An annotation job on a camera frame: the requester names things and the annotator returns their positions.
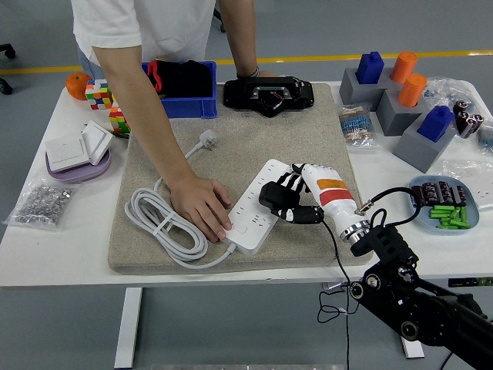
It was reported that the large black capacitor bundle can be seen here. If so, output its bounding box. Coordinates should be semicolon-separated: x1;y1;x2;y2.
452;99;485;140

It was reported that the black plug adapter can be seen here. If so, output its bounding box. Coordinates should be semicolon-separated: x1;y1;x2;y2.
257;180;301;211

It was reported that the grey-brown mat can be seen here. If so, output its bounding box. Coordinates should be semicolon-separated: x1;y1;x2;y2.
107;82;374;275

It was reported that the blue plastic bin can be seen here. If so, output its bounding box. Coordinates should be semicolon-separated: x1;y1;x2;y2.
140;60;219;119

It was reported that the black table control panel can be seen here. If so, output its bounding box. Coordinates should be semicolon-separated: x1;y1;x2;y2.
448;277;493;288

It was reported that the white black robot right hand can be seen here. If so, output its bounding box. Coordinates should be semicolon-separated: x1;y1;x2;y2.
270;163;366;233

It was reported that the green cylinders pile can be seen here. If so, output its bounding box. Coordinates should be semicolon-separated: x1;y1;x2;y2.
428;204;471;230

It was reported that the person's right hand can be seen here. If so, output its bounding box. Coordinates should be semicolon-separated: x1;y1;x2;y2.
169;176;233;244

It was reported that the black machine part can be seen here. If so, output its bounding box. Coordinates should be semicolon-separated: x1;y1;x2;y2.
223;75;315;119

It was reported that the purple tray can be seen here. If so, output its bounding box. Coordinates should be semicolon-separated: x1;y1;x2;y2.
45;148;112;184

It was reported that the bag of metal nuts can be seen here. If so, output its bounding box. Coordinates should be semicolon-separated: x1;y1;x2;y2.
2;177;80;233

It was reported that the thin black hanging cable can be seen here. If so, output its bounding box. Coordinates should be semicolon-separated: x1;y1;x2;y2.
345;284;351;370

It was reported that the bag of resistors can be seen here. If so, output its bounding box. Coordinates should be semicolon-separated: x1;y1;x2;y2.
337;103;381;150

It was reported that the clear bag of blue parts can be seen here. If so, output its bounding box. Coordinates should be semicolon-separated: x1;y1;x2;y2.
422;76;478;113

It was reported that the colourful puzzle cube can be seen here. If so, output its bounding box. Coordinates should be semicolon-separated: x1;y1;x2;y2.
108;106;131;135
84;78;113;111

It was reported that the white wall switch panel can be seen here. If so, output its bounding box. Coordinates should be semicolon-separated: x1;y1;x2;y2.
44;136;93;173
80;119;115;167

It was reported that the grey holder block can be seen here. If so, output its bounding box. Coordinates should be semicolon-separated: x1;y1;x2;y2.
380;67;401;89
338;68;387;106
392;122;458;173
375;87;429;137

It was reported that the orange cylinder peg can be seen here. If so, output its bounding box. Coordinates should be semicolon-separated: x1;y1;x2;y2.
397;72;428;108
390;51;419;84

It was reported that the black adapter cord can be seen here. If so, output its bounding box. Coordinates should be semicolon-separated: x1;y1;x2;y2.
317;217;362;325

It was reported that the orange fruit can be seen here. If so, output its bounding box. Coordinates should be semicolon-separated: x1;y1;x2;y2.
65;72;93;102

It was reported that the bag of blue components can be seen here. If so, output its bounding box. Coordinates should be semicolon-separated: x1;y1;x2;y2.
476;117;493;153

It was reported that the blue square peg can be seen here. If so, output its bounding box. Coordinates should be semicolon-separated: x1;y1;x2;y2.
354;50;386;86
417;105;456;143

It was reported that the black capacitors row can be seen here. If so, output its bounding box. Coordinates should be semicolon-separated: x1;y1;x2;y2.
410;180;468;209

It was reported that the white power strip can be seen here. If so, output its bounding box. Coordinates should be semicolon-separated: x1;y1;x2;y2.
225;158;293;257

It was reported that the black and red cloth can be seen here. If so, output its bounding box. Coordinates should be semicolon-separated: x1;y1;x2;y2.
147;57;214;99

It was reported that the light blue plate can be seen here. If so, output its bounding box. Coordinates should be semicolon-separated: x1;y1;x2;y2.
407;175;481;235

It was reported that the white power strip cord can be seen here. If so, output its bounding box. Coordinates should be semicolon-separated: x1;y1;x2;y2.
123;129;238;270

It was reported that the white table leg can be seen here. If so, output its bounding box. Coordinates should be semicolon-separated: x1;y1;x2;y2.
114;287;143;369
400;335;426;360

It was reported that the black office chair base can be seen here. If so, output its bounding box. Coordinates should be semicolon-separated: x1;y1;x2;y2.
211;5;228;34
0;42;17;96

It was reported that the person's torso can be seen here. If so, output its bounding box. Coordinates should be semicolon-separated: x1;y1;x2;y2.
70;0;216;80

